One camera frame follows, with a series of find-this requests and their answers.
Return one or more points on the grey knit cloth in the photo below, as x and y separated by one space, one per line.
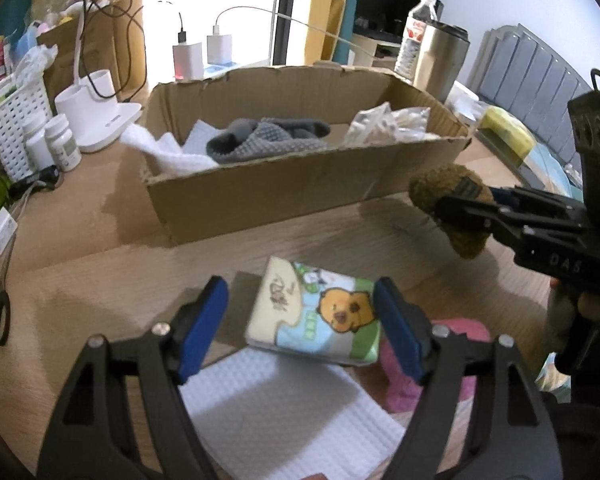
265 140

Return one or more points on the steel tumbler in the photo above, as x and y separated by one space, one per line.
435 65

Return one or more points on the yellow-green sponge packet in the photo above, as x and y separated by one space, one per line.
505 127

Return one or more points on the blue bedding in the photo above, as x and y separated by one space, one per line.
555 170

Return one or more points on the small white box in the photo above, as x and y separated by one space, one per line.
2 230

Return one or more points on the black monitor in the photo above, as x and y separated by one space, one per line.
375 5

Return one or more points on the person's left hand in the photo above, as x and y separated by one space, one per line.
314 476

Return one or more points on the cardboard box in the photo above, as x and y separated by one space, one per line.
280 195

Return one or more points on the clear plastic packet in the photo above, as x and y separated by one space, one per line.
380 122

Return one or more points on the crumpled clear plastic bag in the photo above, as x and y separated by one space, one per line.
37 60

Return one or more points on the clear water bottle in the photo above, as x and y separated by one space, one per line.
415 35

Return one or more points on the white cabinet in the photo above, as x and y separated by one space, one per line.
380 52

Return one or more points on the brown plush toy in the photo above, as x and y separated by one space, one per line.
430 187

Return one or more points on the white plastic basket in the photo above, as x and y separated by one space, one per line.
15 110

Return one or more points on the blue packet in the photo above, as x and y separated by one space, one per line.
24 45

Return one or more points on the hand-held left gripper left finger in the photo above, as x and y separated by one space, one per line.
202 325

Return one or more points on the white power strip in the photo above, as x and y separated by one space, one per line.
220 69

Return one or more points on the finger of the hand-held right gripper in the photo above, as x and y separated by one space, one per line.
507 196
470 212

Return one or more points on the pink fluffy cloth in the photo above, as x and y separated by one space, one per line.
462 329

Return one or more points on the white desk lamp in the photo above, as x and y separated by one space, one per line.
100 130

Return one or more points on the small pastel plush toy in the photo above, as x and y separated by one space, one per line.
77 7

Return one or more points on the white charger with red light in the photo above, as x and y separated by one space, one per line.
187 60

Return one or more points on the white bowl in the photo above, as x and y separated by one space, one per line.
462 102

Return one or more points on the person's right hand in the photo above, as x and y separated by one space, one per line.
587 305

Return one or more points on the grey padded headboard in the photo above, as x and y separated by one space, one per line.
530 85

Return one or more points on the black tablet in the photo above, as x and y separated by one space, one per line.
530 160

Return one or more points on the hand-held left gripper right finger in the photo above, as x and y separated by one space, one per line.
397 330

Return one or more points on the dark door frame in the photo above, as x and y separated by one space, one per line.
290 0

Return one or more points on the cartoon print tissue pack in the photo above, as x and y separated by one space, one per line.
320 310

